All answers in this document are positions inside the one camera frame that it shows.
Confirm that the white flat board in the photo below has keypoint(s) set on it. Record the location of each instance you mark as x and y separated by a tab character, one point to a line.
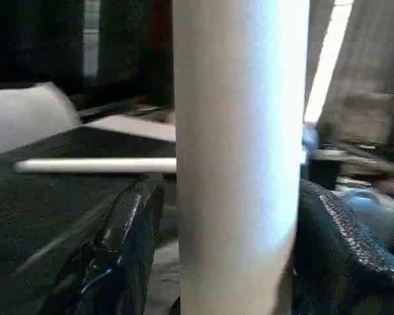
141	129

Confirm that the white plastic table leg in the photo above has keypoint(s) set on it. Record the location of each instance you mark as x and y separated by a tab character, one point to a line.
95	165
239	147

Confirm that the grey-brown curtain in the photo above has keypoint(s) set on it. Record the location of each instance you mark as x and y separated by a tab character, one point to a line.
370	65

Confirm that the black work mat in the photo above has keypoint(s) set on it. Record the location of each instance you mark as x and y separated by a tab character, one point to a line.
52	203

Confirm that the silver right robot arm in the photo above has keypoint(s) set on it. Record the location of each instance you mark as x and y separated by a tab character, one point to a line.
370	213

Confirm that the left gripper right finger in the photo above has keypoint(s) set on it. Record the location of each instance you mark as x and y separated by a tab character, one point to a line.
334	269

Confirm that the black tall cabinet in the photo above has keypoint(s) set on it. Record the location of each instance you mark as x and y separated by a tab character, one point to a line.
36	39

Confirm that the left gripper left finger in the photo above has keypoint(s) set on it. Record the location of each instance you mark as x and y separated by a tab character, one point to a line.
124	262

